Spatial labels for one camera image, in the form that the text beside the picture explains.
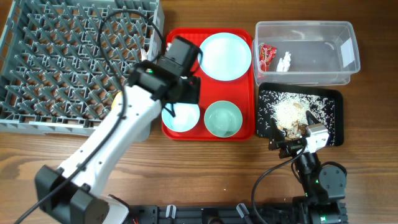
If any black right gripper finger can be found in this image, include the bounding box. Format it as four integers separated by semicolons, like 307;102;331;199
305;111;320;126
269;118;284;150

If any food scraps and rice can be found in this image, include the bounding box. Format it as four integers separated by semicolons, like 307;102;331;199
256;90;335;146

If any light green bowl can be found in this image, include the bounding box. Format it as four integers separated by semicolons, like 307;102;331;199
204;100;243;138

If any white tissue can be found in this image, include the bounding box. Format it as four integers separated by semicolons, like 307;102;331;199
276;52;291;72

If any red snack wrapper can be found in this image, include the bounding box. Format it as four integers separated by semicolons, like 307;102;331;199
259;44;277;72

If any white plastic fork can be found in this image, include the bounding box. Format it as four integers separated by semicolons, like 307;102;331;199
141;48;148;61

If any yellow plastic cup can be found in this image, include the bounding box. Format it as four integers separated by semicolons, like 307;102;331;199
111;91;123;110

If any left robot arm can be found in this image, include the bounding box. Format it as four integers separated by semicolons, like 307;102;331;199
35;37;202;223

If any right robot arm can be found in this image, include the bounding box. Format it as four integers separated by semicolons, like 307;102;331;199
269;111;348;224

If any black rectangular waste tray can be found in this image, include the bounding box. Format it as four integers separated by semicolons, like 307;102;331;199
258;83;344;146

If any clear plastic waste bin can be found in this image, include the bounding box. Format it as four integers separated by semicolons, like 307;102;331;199
252;21;361;86

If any grey plastic dishwasher rack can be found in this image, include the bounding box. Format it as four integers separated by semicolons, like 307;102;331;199
1;0;165;136

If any red plastic serving tray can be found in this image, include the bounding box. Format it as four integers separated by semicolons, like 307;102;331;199
162;27;255;141

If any light blue bowl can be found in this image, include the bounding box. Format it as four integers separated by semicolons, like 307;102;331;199
161;103;200;133

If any light blue round plate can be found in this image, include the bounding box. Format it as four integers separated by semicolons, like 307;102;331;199
198;32;252;82

